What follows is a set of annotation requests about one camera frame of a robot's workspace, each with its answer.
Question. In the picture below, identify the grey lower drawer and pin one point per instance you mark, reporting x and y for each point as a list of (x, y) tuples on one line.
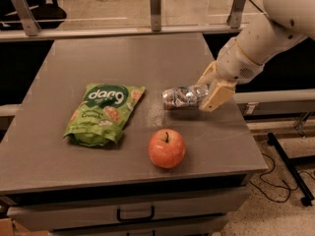
[(191, 226)]

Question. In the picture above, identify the metal rail bracket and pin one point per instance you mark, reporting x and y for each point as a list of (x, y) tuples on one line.
[(155, 7), (30, 26), (235, 15)]

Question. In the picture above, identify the cardboard box corner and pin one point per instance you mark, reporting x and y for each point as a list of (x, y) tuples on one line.
[(6, 228)]

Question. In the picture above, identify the left metal rail bracket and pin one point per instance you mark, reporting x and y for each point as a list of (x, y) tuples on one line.
[(30, 26)]

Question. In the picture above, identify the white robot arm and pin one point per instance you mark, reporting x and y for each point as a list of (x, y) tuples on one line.
[(284, 24)]

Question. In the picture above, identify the black office chair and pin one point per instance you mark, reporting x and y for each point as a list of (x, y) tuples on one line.
[(47, 13)]

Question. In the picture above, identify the grey upper drawer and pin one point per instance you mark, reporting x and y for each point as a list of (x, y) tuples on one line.
[(103, 212)]

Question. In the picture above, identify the red apple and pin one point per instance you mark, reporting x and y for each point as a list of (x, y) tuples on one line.
[(166, 148)]

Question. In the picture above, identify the green snack chip bag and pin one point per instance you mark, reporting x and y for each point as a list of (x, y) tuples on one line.
[(102, 115)]

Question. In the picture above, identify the right metal rail bracket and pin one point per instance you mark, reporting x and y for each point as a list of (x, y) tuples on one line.
[(235, 15)]

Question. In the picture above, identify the grey drawer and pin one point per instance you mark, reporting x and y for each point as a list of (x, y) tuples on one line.
[(191, 226), (103, 212)]

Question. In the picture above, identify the black stand leg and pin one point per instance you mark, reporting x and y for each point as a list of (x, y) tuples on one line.
[(290, 163)]

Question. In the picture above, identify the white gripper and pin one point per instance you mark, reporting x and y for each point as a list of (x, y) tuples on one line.
[(235, 64)]

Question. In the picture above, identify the middle metal rail bracket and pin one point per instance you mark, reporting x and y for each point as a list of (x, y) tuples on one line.
[(155, 7)]

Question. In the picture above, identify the black drawer handle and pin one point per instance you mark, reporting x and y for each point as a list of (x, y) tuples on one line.
[(134, 215)]

